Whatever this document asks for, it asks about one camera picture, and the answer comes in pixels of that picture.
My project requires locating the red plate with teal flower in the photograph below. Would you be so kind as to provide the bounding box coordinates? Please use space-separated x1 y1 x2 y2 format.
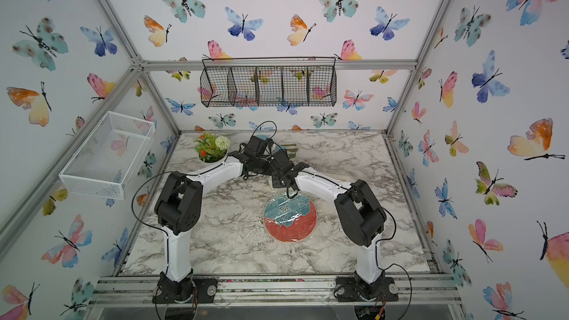
263 192 319 244

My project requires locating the clear plastic wrap sheet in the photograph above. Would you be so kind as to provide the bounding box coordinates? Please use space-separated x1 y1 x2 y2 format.
257 188 322 247

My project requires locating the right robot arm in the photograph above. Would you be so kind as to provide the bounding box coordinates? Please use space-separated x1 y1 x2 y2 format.
268 151 399 302

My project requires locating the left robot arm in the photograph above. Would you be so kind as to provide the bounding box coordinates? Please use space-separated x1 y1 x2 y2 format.
153 135 274 305

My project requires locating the potted plant in white pot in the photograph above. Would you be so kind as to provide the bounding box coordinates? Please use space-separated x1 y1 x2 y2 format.
194 133 231 163

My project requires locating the black wire wall basket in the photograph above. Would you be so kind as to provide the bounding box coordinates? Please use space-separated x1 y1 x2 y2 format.
199 56 337 108

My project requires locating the white mesh wall basket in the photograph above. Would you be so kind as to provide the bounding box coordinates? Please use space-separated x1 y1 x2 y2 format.
59 111 155 200

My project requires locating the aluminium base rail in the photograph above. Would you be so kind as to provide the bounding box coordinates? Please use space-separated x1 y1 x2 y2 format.
89 273 462 308

